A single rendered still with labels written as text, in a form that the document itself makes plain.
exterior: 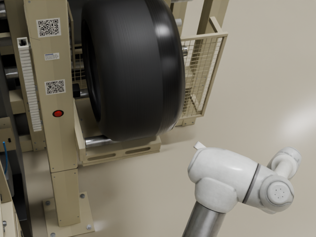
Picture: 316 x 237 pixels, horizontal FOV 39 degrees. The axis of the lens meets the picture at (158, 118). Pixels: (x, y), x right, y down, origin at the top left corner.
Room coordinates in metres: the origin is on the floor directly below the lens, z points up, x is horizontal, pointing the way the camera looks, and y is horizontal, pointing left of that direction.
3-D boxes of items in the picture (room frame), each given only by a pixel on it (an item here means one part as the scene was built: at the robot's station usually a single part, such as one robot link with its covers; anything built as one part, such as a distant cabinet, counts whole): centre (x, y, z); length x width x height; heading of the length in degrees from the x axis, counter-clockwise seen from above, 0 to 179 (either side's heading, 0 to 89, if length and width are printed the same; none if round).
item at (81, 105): (1.28, 0.20, 0.80); 0.37 x 0.36 x 0.02; 24
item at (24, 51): (1.10, 0.49, 1.19); 0.05 x 0.04 x 0.48; 24
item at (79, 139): (1.21, 0.37, 0.90); 0.40 x 0.03 x 0.10; 24
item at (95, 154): (1.15, 0.15, 0.84); 0.36 x 0.09 x 0.06; 114
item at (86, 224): (1.16, 0.43, 0.01); 0.27 x 0.27 x 0.02; 24
